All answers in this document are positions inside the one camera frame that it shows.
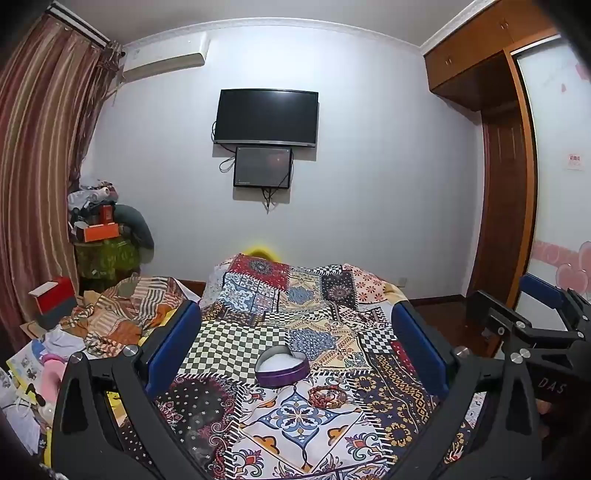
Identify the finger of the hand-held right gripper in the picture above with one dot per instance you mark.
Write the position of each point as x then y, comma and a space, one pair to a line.
491, 310
540, 290

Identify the wooden door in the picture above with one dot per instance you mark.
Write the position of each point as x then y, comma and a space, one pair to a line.
503, 207

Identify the red box with white lid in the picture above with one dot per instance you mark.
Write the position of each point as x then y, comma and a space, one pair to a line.
57, 295

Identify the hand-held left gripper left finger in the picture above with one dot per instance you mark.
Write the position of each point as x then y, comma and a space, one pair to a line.
171, 342

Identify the orange striped cloth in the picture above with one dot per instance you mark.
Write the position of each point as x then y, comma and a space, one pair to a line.
124, 309

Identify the small red white sticker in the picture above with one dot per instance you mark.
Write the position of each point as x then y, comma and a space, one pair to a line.
574, 161

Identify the yellow cloth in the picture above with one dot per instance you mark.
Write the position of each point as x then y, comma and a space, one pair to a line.
114, 402

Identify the small black monitor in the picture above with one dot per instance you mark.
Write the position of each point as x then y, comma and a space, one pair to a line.
263, 166

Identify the flat orange box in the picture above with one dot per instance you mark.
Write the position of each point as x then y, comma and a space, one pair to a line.
101, 233

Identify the white paper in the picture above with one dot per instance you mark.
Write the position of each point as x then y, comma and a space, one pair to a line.
18, 417

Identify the pink cloth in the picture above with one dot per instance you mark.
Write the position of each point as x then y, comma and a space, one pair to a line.
51, 376

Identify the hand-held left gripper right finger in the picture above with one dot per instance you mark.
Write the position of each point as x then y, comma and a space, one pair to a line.
419, 347

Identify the white wardrobe sliding door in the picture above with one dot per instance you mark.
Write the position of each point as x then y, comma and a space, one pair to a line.
558, 184

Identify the striped brown curtain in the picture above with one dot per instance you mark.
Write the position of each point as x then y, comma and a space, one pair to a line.
41, 161

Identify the patterned patchwork quilt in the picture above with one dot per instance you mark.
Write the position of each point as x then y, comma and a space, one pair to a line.
300, 323

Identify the grey cushion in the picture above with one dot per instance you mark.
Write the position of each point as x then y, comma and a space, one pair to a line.
138, 226

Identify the person's right hand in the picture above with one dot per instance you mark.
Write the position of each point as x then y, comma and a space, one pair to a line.
545, 415

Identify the small red box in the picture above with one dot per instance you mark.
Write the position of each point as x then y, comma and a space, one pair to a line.
107, 213

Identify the lavender cloth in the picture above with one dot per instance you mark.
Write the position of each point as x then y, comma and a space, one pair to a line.
62, 341

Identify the white curtain rail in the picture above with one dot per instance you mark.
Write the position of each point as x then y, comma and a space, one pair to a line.
78, 25

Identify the wooden wardrobe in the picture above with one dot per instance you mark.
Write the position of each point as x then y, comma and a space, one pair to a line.
466, 69

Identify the green patterned side table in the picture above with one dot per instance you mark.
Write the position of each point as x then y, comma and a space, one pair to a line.
108, 258

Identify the white air conditioner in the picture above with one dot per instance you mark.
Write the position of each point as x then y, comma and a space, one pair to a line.
161, 57

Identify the dark grey box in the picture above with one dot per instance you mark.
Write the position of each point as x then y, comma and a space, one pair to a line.
60, 318

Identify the purple heart-shaped box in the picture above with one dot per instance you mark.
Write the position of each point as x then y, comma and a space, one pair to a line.
277, 381

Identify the black wall television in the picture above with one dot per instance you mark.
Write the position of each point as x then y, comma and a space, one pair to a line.
268, 115

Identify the illustrated booklet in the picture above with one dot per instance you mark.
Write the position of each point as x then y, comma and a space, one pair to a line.
25, 364

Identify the pile of clothes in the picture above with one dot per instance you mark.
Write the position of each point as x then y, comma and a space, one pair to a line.
92, 196

